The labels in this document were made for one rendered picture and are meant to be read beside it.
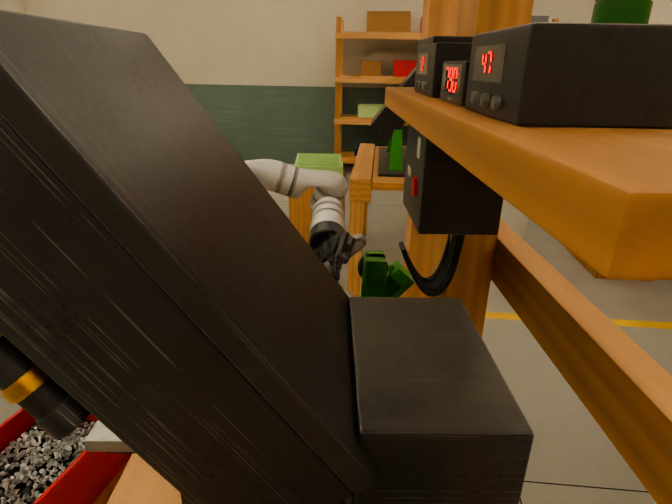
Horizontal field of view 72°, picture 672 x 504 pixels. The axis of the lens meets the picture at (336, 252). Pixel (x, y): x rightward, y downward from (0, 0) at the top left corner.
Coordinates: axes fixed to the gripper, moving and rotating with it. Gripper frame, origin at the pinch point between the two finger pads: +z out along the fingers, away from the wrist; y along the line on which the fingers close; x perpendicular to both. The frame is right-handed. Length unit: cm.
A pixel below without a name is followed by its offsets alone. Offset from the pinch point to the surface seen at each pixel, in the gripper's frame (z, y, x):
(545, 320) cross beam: 13.9, 26.3, 20.7
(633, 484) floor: -32, -11, 185
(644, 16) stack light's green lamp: 16, 54, -11
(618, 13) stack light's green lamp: 15, 53, -12
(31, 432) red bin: 11, -64, -21
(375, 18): -654, -16, 94
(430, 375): 28.1, 15.7, 2.8
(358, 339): 20.6, 8.6, -1.7
